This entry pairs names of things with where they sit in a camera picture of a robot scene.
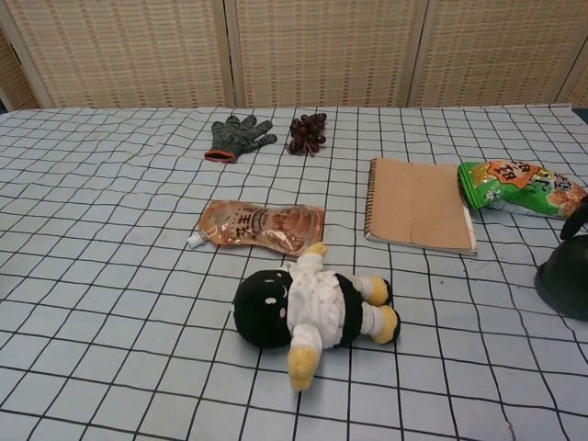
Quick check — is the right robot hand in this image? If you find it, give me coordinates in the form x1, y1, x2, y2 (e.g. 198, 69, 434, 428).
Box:
559, 193, 588, 241

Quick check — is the black bowl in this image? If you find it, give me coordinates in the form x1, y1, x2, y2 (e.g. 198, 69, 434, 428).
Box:
534, 232, 588, 322

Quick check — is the green snack bag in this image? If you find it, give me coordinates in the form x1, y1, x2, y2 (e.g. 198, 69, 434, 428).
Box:
457, 158, 588, 224

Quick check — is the brown spiral notebook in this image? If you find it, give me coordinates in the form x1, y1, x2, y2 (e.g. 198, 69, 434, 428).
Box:
364, 157, 479, 257

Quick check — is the dark red grape bunch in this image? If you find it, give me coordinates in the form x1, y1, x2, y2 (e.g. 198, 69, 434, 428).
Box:
285, 112, 329, 157

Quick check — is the bamboo folding screen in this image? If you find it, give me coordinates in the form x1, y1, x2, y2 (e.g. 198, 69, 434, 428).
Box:
0, 0, 588, 111

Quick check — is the orange spouted sauce pouch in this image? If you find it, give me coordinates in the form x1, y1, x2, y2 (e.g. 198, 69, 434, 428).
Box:
187, 198, 327, 256

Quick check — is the black plush doll white shirt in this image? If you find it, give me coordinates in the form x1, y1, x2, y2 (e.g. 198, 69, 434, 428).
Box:
231, 242, 401, 392

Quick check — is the grey knit work glove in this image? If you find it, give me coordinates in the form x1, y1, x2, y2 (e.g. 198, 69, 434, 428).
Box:
204, 114, 278, 164

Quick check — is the blue white checkered tablecloth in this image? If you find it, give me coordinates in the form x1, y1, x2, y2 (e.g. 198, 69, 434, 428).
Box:
0, 104, 588, 441

